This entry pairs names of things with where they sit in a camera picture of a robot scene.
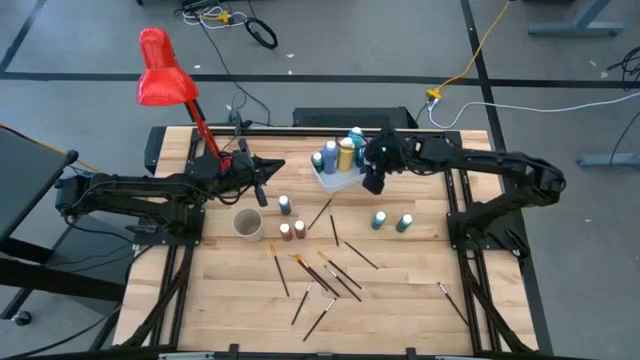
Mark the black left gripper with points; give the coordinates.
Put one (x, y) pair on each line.
(225, 172)

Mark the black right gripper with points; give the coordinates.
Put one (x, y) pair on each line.
(392, 152)

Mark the small blue paint bottle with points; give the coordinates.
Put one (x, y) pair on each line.
(360, 157)
(284, 205)

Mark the large turquoise paint bottle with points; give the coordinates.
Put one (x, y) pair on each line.
(356, 137)

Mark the large yellow paint bottle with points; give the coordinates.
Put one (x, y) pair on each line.
(346, 157)

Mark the small dark green paint bottle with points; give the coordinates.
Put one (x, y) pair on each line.
(317, 162)

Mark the large purple paint bottle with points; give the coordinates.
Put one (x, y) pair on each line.
(330, 160)

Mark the white plastic tray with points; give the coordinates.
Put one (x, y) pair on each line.
(335, 182)

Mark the small red paint bottle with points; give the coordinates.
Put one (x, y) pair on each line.
(285, 232)

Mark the small teal paint bottle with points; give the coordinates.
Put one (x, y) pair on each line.
(378, 220)

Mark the small maroon paint bottle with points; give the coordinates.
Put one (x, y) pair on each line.
(299, 229)

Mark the gold-ferrule black paintbrush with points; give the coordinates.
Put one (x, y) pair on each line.
(280, 270)
(340, 270)

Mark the thin silver-ferrule black paintbrush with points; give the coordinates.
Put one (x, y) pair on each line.
(302, 304)
(319, 320)

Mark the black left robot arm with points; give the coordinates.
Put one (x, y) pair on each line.
(140, 192)

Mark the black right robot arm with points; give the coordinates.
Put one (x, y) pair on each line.
(475, 157)

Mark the black table clamp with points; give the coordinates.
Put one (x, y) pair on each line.
(239, 122)

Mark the black computer case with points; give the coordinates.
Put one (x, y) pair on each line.
(350, 117)

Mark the beige cup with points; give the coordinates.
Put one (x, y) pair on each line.
(248, 225)

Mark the red desk lamp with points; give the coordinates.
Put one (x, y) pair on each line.
(165, 75)

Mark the grey desk foot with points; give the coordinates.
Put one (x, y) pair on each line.
(610, 160)

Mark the black side cart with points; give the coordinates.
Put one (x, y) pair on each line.
(30, 175)

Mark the grey desk leg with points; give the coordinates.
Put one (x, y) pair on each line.
(585, 15)

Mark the black aluminium table frame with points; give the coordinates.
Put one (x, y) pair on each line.
(270, 132)

